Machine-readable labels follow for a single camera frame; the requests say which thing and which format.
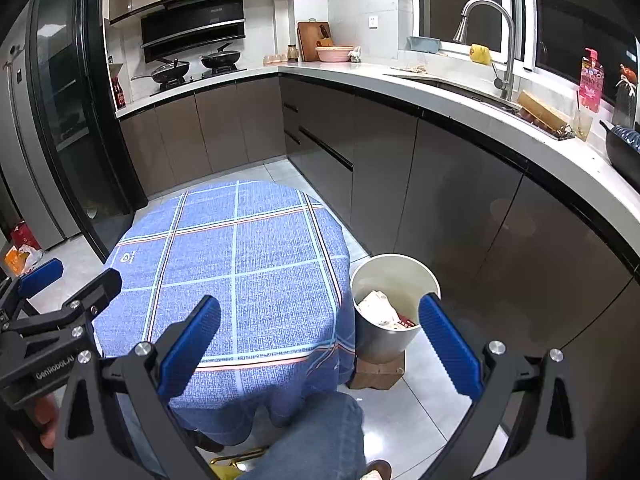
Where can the dark bottle red cap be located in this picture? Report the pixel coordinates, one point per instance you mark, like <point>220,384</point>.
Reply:
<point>625,102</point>

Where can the blue striped bowl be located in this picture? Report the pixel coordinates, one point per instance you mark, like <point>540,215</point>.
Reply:
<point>627,137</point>

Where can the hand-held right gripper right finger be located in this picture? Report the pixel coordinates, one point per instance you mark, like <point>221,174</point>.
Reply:
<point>450,345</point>

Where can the pale blue tray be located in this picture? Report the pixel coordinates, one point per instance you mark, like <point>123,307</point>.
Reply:
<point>422,45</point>

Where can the yellow sponge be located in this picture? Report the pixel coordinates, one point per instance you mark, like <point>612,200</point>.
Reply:
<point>480,54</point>

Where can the person's jeans leg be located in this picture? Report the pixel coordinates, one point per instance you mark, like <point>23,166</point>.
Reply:
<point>310,435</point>

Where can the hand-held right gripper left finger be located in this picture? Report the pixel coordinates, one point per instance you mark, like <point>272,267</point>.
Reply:
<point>192,345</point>

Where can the pink basin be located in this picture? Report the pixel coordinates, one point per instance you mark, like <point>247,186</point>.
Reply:
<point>334,55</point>

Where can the clear glass cup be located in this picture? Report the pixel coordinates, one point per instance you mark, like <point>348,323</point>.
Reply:
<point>582,126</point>

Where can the orange plastic bag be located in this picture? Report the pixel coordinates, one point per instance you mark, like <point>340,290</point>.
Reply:
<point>17,260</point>

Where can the wooden cutting board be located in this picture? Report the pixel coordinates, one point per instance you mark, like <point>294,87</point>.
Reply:
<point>310,40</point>

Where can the silver refrigerator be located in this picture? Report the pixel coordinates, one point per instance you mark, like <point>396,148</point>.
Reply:
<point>35,160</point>

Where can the blue plaid tablecloth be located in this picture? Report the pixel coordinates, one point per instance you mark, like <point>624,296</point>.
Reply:
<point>270,260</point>

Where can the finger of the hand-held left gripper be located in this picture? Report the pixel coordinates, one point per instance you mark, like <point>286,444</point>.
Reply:
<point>42,277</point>
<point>102,287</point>

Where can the gold metal stool frame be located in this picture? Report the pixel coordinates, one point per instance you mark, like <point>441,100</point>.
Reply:
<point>240,457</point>

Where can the steel sink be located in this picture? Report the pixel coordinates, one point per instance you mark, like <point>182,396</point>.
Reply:
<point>440,85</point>

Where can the black range hood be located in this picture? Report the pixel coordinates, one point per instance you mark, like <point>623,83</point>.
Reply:
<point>192,22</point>

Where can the black framed glass door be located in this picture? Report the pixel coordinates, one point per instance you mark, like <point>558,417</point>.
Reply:
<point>65,110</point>

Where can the beige rag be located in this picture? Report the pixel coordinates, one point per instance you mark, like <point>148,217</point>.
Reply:
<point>409,69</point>

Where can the small red wrapper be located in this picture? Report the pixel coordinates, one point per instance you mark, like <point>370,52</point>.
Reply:
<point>408,321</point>

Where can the pink refill pouch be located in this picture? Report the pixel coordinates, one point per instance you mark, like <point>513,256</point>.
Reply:
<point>591,80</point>

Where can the steel kitchen faucet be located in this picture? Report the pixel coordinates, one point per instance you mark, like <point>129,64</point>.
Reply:
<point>509,50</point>

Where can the red label sauce bottle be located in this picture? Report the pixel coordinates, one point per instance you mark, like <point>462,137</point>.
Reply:
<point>119,95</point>

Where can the white kitchen countertop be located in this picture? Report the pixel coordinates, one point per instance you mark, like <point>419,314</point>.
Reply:
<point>340,71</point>

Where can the glass jar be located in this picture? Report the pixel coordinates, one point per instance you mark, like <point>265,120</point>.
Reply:
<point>293,53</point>

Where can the white round waste bin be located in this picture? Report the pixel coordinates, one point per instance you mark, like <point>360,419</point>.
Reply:
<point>380,345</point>

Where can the person's left hand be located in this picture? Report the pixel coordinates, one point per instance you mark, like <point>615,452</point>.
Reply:
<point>46,422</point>

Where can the wooden block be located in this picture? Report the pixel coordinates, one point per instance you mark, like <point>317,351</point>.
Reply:
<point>375,375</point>

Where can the red box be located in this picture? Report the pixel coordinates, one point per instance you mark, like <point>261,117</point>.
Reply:
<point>25,234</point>

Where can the black wok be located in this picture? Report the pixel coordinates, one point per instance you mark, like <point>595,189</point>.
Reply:
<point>222,60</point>
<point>172,72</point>

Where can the black gas cooktop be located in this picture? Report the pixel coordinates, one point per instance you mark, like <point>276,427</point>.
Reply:
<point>200,80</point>

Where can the wooden box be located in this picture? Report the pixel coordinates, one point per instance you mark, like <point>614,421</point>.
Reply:
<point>542,111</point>

